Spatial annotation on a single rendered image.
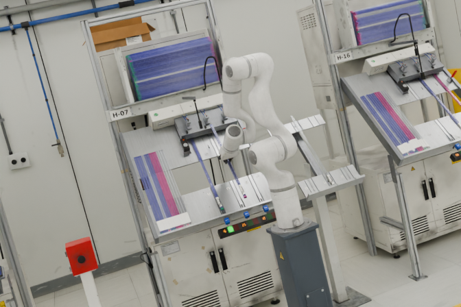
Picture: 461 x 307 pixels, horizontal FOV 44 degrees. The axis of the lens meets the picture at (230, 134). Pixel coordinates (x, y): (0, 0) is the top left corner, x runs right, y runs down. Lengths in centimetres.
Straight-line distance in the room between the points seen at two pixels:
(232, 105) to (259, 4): 251
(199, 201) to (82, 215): 198
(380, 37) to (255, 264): 165
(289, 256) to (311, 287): 18
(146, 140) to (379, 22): 167
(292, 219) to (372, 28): 166
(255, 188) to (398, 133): 95
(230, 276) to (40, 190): 200
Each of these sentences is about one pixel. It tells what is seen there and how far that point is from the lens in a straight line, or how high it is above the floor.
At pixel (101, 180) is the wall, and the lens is 483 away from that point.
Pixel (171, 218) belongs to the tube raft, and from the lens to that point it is 298.
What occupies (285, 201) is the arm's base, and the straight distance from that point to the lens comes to 255.
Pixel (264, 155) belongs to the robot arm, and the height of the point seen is 107.
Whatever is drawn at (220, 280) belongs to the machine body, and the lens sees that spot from 342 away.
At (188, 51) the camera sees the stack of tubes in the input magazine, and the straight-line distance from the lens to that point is 336.
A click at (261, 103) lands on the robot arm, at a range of 250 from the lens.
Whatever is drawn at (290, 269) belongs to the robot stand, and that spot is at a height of 54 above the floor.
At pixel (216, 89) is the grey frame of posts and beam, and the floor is 134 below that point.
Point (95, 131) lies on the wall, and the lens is 479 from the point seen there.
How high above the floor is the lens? 151
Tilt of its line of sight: 8 degrees down
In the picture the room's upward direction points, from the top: 14 degrees counter-clockwise
